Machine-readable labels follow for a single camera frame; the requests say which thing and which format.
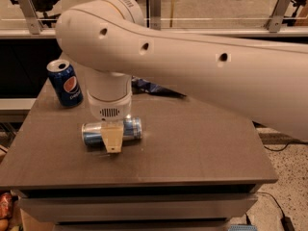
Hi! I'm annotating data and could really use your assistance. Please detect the left metal glass bracket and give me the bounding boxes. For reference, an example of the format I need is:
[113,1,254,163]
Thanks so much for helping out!
[17,0,43,35]

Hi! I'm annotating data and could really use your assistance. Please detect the red snack packet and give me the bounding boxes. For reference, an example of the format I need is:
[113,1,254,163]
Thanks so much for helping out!
[0,192,13,218]

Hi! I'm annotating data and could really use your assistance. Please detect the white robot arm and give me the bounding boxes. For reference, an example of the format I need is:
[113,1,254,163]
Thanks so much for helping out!
[55,0,308,141]

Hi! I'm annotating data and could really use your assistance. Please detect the blue Pepsi can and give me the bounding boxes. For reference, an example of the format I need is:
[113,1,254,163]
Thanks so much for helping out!
[47,59,83,108]

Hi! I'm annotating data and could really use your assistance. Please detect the metal glass bracket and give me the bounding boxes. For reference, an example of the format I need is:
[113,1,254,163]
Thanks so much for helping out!
[17,0,43,35]
[265,0,291,33]
[149,0,161,30]

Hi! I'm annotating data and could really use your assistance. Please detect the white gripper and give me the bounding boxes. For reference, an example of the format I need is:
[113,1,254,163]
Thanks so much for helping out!
[87,92,132,153]

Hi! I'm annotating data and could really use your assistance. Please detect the glass barrier panel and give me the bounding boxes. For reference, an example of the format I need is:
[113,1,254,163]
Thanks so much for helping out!
[0,0,308,31]

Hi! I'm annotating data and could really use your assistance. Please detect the black power adapter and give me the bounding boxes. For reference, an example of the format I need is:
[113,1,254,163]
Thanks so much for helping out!
[281,217,295,231]

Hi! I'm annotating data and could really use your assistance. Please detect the silver blue Red Bull can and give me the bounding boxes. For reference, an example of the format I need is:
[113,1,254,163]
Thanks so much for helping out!
[82,117,142,147]

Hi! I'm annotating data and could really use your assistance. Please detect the blue Kettle chips bag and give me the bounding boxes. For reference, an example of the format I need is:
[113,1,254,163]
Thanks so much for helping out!
[132,77,184,97]

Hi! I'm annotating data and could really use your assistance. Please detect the black power cable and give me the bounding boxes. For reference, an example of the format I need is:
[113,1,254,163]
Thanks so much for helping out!
[256,138,308,219]

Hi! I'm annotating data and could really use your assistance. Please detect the right metal glass bracket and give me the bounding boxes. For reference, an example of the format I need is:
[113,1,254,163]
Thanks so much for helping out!
[265,0,291,33]

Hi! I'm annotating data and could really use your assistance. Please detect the middle metal glass bracket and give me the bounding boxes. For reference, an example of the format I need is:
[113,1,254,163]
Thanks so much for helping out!
[149,0,161,30]

